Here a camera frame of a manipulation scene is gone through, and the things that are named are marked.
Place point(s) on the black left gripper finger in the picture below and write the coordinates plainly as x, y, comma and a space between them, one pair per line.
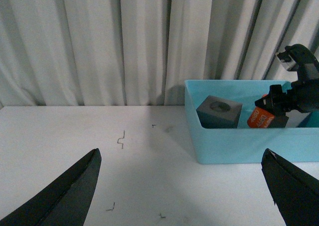
65, 201

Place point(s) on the blue plastic box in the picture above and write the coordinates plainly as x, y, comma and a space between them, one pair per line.
243, 144

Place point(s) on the gray cube with round hole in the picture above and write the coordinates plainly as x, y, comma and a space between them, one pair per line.
219, 113

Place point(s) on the black second robot arm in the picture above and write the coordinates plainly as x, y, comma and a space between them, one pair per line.
149, 174

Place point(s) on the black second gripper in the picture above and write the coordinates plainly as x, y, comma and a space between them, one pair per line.
303, 96

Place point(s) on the orange cylinder part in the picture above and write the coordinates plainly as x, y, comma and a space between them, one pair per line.
262, 115

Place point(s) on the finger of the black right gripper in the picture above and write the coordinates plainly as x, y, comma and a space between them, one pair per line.
295, 192

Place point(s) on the white pleated curtain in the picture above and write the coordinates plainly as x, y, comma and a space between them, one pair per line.
140, 52

